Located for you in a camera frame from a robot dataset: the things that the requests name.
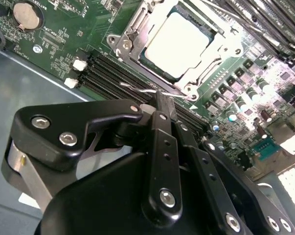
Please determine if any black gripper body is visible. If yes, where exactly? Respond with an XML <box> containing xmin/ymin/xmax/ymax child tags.
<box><xmin>33</xmin><ymin>151</ymin><xmax>221</xmax><ymax>235</ymax></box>

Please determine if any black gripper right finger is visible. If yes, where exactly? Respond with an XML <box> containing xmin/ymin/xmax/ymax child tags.
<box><xmin>175</xmin><ymin>122</ymin><xmax>295</xmax><ymax>235</ymax></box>

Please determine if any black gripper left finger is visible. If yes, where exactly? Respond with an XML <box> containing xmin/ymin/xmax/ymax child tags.
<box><xmin>1</xmin><ymin>90</ymin><xmax>184</xmax><ymax>221</ymax></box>

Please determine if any wire locking lever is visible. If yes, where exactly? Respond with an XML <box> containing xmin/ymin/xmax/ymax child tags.
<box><xmin>119</xmin><ymin>82</ymin><xmax>196</xmax><ymax>100</ymax></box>

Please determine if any metal socket cover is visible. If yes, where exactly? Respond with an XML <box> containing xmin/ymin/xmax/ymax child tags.
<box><xmin>114</xmin><ymin>0</ymin><xmax>246</xmax><ymax>98</ymax></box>

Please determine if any silver CPU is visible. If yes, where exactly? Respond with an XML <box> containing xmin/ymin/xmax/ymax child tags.
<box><xmin>137</xmin><ymin>4</ymin><xmax>219</xmax><ymax>84</ymax></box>

